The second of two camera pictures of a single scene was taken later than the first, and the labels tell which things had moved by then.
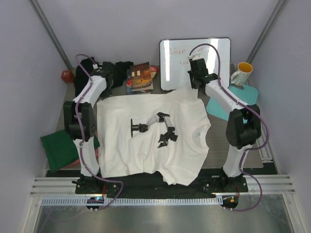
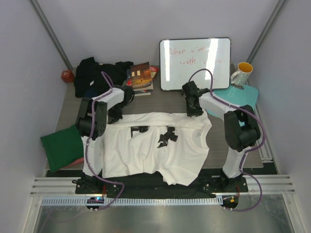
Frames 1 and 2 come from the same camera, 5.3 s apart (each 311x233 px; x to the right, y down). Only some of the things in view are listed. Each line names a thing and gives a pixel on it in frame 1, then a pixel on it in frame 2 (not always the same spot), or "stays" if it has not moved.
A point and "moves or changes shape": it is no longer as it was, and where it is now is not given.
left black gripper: x=104 y=95 → x=113 y=118
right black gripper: x=191 y=75 → x=190 y=112
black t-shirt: x=83 y=70 stays
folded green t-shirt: x=61 y=150 stays
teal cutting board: x=247 y=93 stays
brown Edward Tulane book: x=141 y=77 stays
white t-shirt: x=180 y=162 moves or changes shape
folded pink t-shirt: x=77 y=164 stays
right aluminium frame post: x=279 y=8 stays
